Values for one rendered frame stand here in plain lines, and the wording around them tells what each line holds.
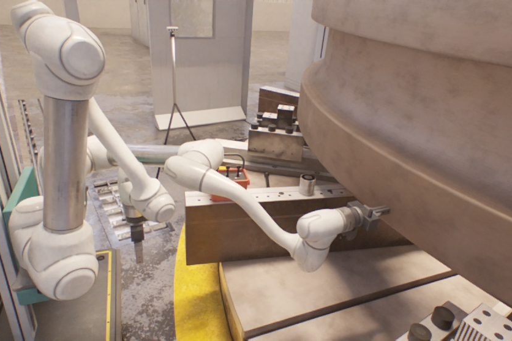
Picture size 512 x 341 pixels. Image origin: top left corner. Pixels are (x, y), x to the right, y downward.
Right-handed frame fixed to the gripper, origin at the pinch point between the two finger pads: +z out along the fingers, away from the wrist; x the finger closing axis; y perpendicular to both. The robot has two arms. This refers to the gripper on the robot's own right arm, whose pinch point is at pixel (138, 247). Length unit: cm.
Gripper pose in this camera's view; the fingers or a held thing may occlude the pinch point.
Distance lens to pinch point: 158.4
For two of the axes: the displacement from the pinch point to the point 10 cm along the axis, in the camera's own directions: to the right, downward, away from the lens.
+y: -9.4, 0.8, -3.3
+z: -0.7, 9.0, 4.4
